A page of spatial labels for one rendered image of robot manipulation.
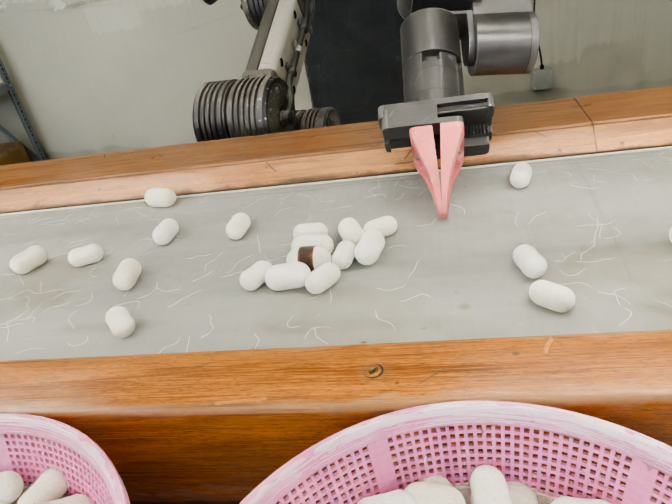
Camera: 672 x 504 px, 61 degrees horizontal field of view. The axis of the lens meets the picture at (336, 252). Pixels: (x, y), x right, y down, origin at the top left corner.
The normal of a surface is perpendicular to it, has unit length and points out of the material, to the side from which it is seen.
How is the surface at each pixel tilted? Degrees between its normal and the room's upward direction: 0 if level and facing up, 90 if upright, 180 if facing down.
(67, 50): 90
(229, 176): 45
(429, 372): 0
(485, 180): 0
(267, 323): 0
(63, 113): 91
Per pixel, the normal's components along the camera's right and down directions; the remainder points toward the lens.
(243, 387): -0.16, -0.84
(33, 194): -0.20, -0.22
